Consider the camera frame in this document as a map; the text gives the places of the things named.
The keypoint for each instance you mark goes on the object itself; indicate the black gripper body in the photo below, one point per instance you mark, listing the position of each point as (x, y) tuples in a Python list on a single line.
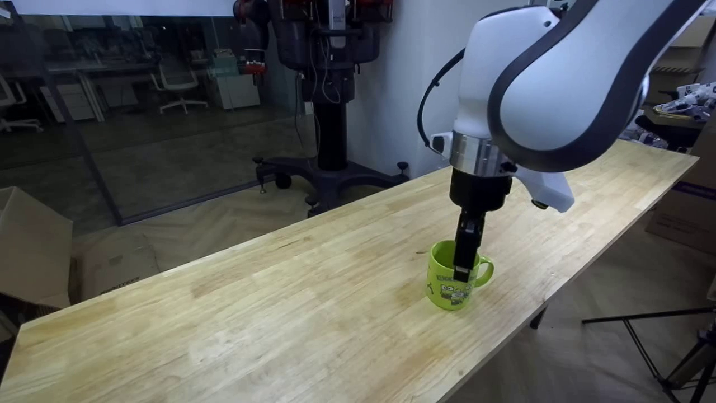
[(478, 190)]

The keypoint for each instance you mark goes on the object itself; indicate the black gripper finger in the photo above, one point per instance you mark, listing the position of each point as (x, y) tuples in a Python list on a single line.
[(465, 260)]

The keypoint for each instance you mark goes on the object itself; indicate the green cartoon mug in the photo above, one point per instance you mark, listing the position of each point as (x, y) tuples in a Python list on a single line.
[(443, 292)]

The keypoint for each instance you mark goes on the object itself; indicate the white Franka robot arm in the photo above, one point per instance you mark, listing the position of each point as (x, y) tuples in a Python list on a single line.
[(567, 91)]

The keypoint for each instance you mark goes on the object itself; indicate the round black side table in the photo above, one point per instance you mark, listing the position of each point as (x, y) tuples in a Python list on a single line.
[(671, 132)]

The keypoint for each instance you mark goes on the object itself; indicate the red and black Baxter robot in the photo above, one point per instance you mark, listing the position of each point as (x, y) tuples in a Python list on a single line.
[(327, 46)]

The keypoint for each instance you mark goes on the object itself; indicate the white blue clutter pile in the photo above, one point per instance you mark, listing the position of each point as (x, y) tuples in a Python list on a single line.
[(696, 100)]

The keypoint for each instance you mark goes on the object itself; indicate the black folding tripod stand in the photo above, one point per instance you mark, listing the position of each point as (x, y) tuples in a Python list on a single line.
[(695, 364)]

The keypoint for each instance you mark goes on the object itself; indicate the red office chair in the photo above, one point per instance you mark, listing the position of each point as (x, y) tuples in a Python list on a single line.
[(255, 71)]

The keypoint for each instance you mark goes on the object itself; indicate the white office chair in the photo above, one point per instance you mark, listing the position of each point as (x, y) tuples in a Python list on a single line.
[(180, 82)]

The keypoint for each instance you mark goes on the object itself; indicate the white filing cabinet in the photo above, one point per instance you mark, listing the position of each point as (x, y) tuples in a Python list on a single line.
[(75, 101)]

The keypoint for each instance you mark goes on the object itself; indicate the brown cardboard box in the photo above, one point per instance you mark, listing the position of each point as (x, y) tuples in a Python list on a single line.
[(34, 247)]

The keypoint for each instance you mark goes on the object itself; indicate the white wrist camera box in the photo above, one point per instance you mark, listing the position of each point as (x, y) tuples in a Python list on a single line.
[(550, 190)]

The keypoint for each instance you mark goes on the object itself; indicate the black wheeled robot pedestal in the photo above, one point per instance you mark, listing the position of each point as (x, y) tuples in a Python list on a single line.
[(331, 149)]

